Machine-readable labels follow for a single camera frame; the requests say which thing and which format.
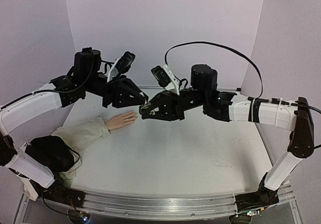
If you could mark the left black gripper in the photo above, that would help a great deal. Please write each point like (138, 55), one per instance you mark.
(119, 91)

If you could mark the white nail polish bottle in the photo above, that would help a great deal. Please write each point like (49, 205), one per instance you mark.
(144, 108)

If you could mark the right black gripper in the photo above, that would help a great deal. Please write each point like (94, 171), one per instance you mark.
(180, 106)

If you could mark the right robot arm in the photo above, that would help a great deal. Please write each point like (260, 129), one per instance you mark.
(293, 116)

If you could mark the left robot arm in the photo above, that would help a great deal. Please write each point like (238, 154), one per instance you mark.
(85, 76)

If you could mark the aluminium back table rail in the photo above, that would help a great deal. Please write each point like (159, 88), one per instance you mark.
(219, 89)

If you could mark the mannequin hand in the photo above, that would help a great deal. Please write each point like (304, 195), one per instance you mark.
(120, 121)

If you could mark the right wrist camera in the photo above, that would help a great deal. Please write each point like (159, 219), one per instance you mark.
(166, 79)

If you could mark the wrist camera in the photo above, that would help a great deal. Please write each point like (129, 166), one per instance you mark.
(120, 66)
(166, 79)

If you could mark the beige sleeve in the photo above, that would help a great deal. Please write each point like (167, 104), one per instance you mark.
(79, 137)

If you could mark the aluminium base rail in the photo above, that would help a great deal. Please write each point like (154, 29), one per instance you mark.
(172, 208)

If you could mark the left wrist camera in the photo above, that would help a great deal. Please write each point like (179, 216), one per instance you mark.
(120, 66)

